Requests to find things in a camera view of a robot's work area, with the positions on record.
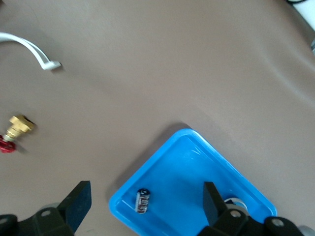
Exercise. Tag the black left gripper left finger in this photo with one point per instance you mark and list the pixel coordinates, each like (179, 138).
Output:
(73, 209)

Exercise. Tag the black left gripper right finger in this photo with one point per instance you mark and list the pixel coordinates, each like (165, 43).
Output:
(214, 209)

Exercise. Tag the light blue desk bell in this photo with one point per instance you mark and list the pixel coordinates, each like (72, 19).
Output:
(240, 203)

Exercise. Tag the small dark striped capacitor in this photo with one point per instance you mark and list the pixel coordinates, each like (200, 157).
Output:
(142, 201)

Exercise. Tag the blue plastic tray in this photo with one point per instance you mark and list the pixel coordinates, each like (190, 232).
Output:
(187, 172)

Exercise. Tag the brown table cover mat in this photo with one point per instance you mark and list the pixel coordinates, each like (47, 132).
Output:
(147, 73)

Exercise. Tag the white curved plastic bracket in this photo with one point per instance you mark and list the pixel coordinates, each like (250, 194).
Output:
(50, 65)

